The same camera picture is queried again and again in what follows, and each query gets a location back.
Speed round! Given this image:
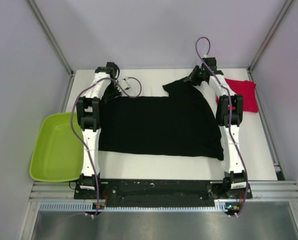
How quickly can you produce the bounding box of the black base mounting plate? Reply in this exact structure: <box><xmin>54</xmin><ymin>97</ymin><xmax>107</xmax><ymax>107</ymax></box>
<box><xmin>73</xmin><ymin>178</ymin><xmax>253</xmax><ymax>208</ymax></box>

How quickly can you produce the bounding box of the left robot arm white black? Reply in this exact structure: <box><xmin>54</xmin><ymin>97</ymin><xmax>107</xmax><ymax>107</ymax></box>
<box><xmin>75</xmin><ymin>62</ymin><xmax>122</xmax><ymax>199</ymax></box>

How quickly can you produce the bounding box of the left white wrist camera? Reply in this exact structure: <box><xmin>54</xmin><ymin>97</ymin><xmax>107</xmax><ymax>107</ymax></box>
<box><xmin>118</xmin><ymin>77</ymin><xmax>131</xmax><ymax>90</ymax></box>

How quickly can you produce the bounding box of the black t shirt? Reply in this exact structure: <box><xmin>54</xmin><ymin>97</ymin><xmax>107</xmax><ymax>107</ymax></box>
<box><xmin>98</xmin><ymin>79</ymin><xmax>224</xmax><ymax>161</ymax></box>

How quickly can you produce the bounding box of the folded red t shirt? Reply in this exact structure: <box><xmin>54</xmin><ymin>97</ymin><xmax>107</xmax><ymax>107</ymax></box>
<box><xmin>225</xmin><ymin>78</ymin><xmax>259</xmax><ymax>113</ymax></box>

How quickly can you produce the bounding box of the right aluminium frame post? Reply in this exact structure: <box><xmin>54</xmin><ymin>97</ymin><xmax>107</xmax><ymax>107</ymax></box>
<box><xmin>247</xmin><ymin>0</ymin><xmax>295</xmax><ymax>73</ymax></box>

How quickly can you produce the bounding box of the grey slotted cable duct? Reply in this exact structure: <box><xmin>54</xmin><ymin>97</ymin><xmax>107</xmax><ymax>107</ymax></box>
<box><xmin>39</xmin><ymin>202</ymin><xmax>239</xmax><ymax>212</ymax></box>

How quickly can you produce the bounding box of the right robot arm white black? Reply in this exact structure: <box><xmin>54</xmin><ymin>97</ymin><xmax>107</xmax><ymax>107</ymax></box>
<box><xmin>184</xmin><ymin>57</ymin><xmax>248</xmax><ymax>198</ymax></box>

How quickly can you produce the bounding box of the aluminium frame post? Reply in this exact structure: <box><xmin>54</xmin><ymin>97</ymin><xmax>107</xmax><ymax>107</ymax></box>
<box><xmin>247</xmin><ymin>0</ymin><xmax>295</xmax><ymax>73</ymax></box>
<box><xmin>25</xmin><ymin>0</ymin><xmax>74</xmax><ymax>75</ymax></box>

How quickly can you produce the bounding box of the left aluminium frame post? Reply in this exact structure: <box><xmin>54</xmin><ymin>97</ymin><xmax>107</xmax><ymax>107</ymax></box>
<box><xmin>25</xmin><ymin>0</ymin><xmax>74</xmax><ymax>75</ymax></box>

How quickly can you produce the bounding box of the lime green plastic bin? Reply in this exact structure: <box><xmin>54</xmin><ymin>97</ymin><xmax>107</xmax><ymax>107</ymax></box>
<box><xmin>29</xmin><ymin>112</ymin><xmax>84</xmax><ymax>183</ymax></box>

